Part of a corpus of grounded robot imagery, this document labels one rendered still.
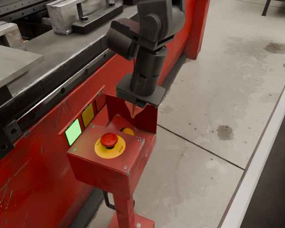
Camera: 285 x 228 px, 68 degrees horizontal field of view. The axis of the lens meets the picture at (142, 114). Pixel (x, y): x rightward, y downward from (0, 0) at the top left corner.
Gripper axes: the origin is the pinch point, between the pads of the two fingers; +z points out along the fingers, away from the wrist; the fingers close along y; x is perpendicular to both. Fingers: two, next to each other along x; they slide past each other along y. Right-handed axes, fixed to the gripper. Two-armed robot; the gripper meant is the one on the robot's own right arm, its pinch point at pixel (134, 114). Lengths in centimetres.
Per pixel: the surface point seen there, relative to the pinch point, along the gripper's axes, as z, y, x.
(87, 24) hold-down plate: -2.3, 30.9, -28.5
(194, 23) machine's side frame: 43, 2, -195
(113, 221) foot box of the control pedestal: 69, -6, 4
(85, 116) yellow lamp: 1.2, 10.2, 6.3
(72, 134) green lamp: 1.7, 10.2, 12.1
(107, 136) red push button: 0.0, 2.6, 9.7
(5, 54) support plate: -14.7, 22.4, 13.5
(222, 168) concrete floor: 69, -56, -54
